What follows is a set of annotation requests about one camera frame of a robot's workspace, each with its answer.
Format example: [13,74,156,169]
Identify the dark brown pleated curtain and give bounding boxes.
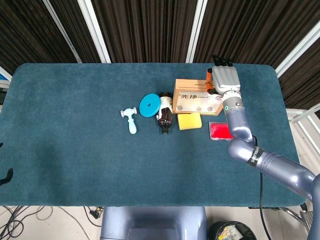
[0,0,320,111]

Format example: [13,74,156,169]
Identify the thin grey metal post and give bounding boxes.
[42,0,83,63]

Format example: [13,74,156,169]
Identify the light blue toy hammer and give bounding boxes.
[120,107,138,135]

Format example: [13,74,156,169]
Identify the black floor cable bundle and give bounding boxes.
[0,206,27,240]

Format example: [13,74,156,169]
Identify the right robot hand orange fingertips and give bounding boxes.
[206,54,242,96]

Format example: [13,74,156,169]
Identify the wooden coin box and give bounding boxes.
[172,78,225,116]

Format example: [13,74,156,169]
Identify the brown glass bottle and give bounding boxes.
[156,91,174,136]

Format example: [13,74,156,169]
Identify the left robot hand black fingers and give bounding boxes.
[0,142,14,186]

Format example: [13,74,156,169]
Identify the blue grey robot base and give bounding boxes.
[99,206,208,240]

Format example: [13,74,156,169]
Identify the teal velvet tablecloth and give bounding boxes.
[0,62,308,209]

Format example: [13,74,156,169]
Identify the red clear plastic card case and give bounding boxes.
[208,121,235,142]

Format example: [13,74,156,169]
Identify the white blue board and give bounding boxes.
[0,66,13,106]

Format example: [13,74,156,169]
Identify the black round trash bin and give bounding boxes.
[208,220,257,240]

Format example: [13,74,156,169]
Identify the blue round disc with hole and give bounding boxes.
[138,93,161,118]

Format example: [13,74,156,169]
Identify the yellow sponge green base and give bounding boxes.
[177,112,203,131]

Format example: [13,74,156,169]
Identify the white metal frame rack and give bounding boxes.
[286,103,320,156]

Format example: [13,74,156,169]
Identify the black power plug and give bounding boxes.
[88,206,105,221]

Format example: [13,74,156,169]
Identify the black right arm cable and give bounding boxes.
[251,136,272,240]

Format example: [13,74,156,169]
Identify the white metal post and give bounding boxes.
[274,23,320,78]
[77,0,112,63]
[185,0,208,63]

